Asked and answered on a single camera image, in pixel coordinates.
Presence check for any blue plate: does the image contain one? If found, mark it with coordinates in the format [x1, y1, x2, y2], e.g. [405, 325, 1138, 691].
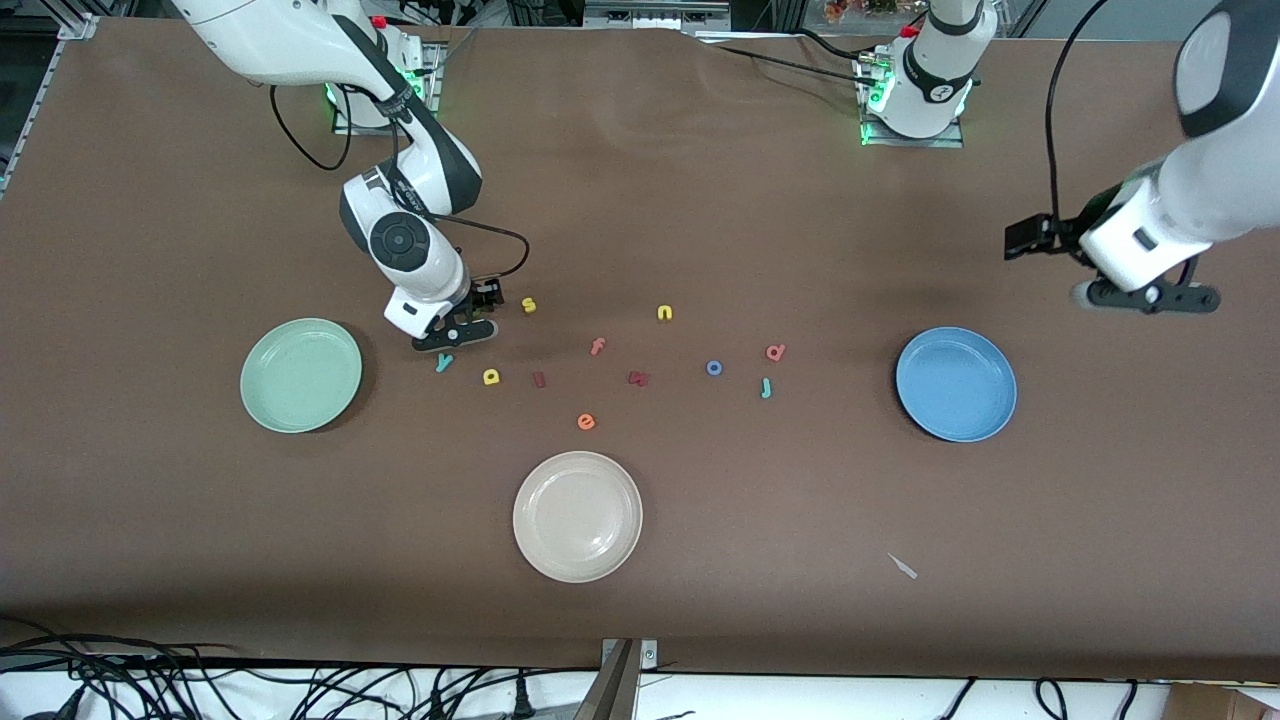
[895, 326, 1018, 444]

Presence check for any green plate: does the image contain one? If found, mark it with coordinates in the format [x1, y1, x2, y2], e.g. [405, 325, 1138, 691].
[240, 318, 364, 435]

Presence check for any beige plate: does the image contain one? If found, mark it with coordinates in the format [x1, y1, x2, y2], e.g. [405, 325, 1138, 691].
[512, 451, 644, 584]

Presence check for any orange flower decoration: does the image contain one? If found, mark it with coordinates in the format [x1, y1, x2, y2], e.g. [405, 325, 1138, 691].
[825, 0, 906, 23]

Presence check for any silver metal box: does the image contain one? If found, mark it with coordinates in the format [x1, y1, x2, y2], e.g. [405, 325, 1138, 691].
[585, 0, 731, 29]

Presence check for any grey metal beam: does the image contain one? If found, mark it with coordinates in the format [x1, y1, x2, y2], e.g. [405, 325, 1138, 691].
[575, 640, 641, 720]

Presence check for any brown cardboard box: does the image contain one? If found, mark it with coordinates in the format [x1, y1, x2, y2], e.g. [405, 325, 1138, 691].
[1165, 683, 1280, 720]

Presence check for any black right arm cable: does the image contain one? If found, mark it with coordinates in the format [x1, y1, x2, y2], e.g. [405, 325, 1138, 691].
[268, 85, 531, 286]

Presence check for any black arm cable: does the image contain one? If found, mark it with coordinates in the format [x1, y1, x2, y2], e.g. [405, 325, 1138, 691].
[268, 85, 531, 286]
[1043, 0, 1113, 226]

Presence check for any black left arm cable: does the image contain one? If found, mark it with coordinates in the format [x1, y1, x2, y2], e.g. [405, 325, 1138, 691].
[1043, 0, 1113, 226]

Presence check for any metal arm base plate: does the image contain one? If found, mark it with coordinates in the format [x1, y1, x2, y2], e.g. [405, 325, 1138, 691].
[860, 55, 966, 149]
[333, 45, 443, 136]

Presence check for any black base cable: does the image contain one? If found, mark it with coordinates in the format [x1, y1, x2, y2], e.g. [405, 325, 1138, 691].
[700, 28, 891, 86]

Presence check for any silver bracket plate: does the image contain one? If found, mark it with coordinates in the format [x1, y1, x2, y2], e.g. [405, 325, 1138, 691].
[602, 640, 659, 673]

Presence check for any aluminium frame rail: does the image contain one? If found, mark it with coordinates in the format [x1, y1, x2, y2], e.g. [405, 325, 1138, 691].
[0, 0, 101, 196]

